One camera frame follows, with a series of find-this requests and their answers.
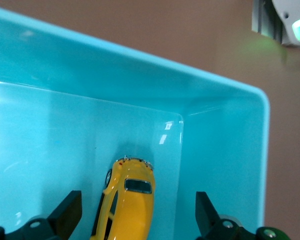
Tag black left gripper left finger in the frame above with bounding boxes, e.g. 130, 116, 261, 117
4, 189, 83, 240

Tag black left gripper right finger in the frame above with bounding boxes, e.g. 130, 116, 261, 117
194, 191, 256, 240

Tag yellow toy beetle car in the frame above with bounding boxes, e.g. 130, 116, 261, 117
89, 154, 157, 240

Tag teal plastic bin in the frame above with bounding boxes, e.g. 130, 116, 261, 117
0, 4, 271, 240

